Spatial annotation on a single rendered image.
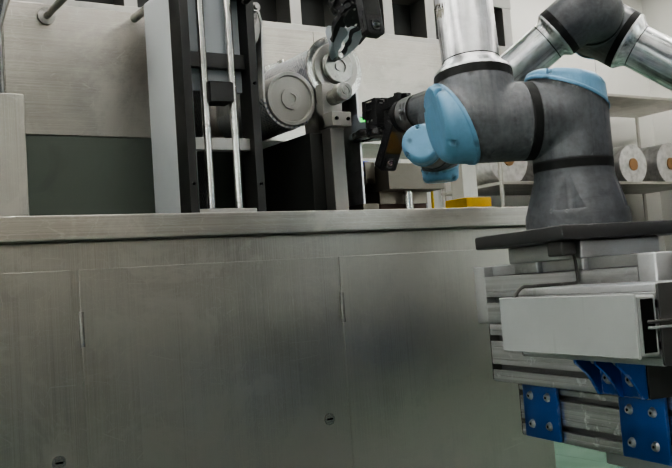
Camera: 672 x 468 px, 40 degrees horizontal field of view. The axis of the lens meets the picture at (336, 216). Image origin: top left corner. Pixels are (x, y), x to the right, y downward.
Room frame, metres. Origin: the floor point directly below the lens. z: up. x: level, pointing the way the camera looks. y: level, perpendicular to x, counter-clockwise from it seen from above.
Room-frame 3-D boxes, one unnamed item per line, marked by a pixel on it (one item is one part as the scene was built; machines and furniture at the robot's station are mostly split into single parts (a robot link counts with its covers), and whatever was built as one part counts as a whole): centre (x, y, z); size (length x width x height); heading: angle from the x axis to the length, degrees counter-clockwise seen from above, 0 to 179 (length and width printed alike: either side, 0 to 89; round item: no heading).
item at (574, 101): (1.36, -0.35, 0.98); 0.13 x 0.12 x 0.14; 98
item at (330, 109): (2.02, -0.01, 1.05); 0.06 x 0.05 x 0.31; 33
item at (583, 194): (1.36, -0.35, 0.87); 0.15 x 0.15 x 0.10
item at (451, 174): (1.86, -0.21, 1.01); 0.11 x 0.08 x 0.11; 162
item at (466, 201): (1.96, -0.28, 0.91); 0.07 x 0.07 x 0.02; 33
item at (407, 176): (2.31, -0.08, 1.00); 0.40 x 0.16 x 0.06; 33
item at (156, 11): (2.02, 0.35, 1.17); 0.34 x 0.05 x 0.54; 33
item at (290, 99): (2.11, 0.15, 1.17); 0.26 x 0.12 x 0.12; 33
